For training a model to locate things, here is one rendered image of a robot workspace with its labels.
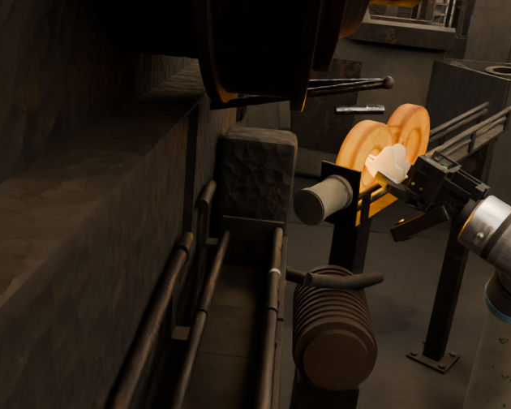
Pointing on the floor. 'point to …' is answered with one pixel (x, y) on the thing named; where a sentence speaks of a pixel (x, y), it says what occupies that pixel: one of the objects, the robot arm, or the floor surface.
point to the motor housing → (330, 344)
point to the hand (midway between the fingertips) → (367, 161)
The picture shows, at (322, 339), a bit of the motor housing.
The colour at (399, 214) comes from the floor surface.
